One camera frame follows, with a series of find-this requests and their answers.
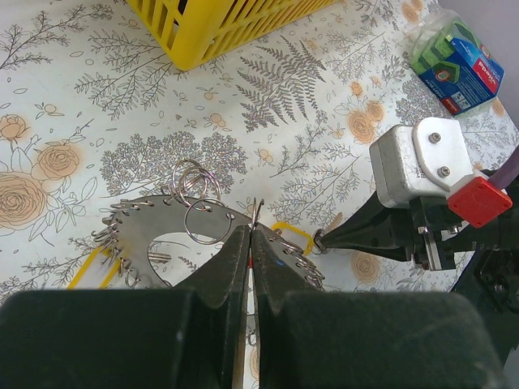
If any green sponge pack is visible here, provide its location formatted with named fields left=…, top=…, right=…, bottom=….
left=410, top=9, right=504, bottom=116

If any plain silver key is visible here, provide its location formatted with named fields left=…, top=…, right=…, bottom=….
left=148, top=251, right=172, bottom=263

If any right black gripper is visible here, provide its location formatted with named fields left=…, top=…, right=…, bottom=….
left=322, top=169, right=518, bottom=312

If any metal keyring disc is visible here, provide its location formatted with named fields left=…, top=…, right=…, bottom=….
left=92, top=158, right=325, bottom=289

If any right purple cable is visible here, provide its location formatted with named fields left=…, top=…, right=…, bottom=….
left=488, top=147, right=519, bottom=191

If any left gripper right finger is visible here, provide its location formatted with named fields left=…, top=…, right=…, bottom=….
left=251, top=231, right=507, bottom=388

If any floral table mat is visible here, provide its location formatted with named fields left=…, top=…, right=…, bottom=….
left=0, top=0, right=519, bottom=389

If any yellow capped key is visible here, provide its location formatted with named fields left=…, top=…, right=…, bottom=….
left=66, top=248, right=121, bottom=289

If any yellow plastic basket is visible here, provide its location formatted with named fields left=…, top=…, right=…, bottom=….
left=128, top=0, right=334, bottom=71

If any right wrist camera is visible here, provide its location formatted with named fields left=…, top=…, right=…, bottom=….
left=370, top=118, right=513, bottom=228

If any yellow tag with key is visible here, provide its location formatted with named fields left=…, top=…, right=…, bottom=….
left=271, top=212, right=344, bottom=255

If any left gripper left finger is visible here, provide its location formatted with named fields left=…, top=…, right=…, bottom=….
left=1, top=225, right=251, bottom=388

